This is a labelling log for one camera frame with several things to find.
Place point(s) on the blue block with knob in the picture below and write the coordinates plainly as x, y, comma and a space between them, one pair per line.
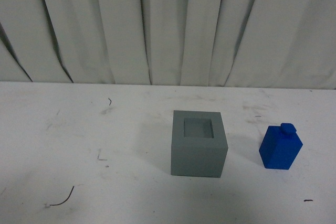
280, 146

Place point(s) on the gray hollow cube base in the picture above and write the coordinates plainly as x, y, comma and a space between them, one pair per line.
199, 144

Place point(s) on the white pleated curtain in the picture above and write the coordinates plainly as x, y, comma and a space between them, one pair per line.
219, 43

